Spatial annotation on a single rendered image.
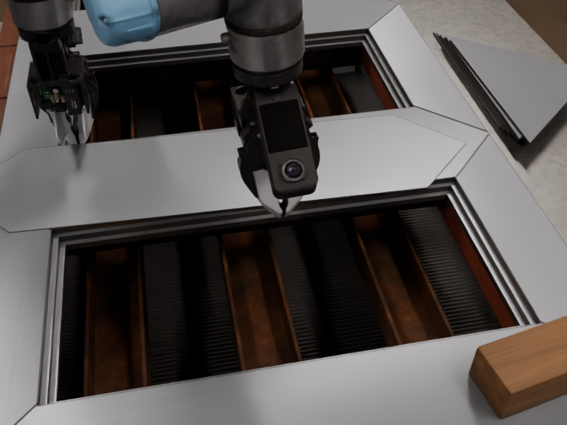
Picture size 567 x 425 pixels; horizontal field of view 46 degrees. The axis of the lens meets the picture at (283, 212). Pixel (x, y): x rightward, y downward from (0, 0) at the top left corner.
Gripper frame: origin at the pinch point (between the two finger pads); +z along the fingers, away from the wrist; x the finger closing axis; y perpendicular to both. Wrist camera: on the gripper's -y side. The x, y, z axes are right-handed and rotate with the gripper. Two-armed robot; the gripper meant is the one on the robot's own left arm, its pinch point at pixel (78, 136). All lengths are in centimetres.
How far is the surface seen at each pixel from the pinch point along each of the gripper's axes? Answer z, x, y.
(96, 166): 0.7, 2.7, 7.1
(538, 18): 86, 185, -172
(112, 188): 0.6, 4.9, 12.4
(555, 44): 86, 181, -148
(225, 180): 0.6, 20.7, 13.8
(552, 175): 10, 75, 12
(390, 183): 0.6, 43.4, 18.8
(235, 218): 2.6, 21.2, 19.8
